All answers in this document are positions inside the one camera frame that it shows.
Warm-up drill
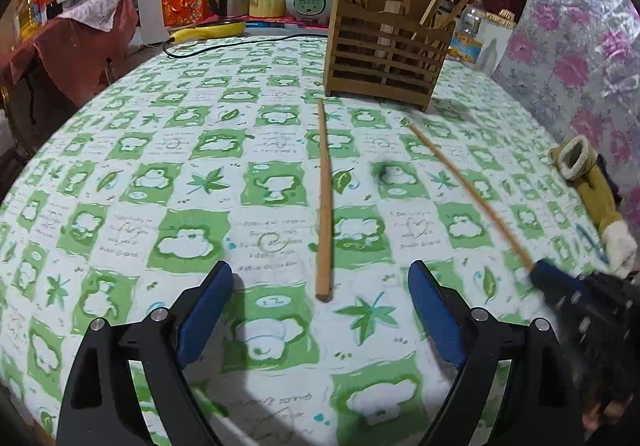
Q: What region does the orange gift bag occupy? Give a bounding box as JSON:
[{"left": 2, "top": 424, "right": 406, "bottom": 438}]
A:
[{"left": 161, "top": 0, "right": 213, "bottom": 27}]

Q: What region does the long wooden chopstick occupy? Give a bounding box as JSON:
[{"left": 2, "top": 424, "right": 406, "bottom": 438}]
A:
[
  {"left": 410, "top": 123, "right": 538, "bottom": 271},
  {"left": 316, "top": 98, "right": 335, "bottom": 303}
]

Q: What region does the wooden chopstick holder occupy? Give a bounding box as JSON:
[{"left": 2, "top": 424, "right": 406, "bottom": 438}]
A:
[{"left": 322, "top": 0, "right": 457, "bottom": 113}]

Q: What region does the table with red cloth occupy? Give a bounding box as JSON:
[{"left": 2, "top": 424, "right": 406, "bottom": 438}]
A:
[{"left": 0, "top": 0, "right": 138, "bottom": 111}]

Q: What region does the yellow electric frying pan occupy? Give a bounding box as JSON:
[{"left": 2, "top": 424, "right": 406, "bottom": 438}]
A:
[{"left": 170, "top": 20, "right": 247, "bottom": 44}]

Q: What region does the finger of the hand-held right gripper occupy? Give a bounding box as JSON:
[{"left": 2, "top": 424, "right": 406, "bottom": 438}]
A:
[
  {"left": 542, "top": 288, "right": 616, "bottom": 331},
  {"left": 532, "top": 261, "right": 591, "bottom": 291}
]

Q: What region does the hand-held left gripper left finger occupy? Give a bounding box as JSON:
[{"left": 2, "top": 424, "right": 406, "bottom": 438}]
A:
[{"left": 57, "top": 262, "right": 234, "bottom": 446}]

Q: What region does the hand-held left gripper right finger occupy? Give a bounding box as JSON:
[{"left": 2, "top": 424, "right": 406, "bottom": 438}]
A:
[{"left": 407, "top": 262, "right": 583, "bottom": 446}]

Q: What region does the yellow pot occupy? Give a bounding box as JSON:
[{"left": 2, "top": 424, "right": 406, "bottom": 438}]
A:
[{"left": 240, "top": 0, "right": 288, "bottom": 19}]

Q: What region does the floral foil sheet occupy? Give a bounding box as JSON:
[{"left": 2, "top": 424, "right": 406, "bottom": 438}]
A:
[{"left": 492, "top": 0, "right": 640, "bottom": 187}]

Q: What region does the black power cable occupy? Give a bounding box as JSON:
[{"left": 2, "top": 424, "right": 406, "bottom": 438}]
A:
[{"left": 163, "top": 33, "right": 331, "bottom": 59}]

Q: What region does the white patterned cloth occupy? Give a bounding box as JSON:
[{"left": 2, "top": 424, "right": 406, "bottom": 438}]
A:
[{"left": 60, "top": 0, "right": 126, "bottom": 31}]

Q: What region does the green patterned tablecloth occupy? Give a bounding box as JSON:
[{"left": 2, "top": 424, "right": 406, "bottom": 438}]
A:
[{"left": 0, "top": 33, "right": 626, "bottom": 446}]

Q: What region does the clear plastic oil bottle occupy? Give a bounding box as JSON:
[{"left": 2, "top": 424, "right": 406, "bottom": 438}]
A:
[{"left": 448, "top": 0, "right": 488, "bottom": 64}]

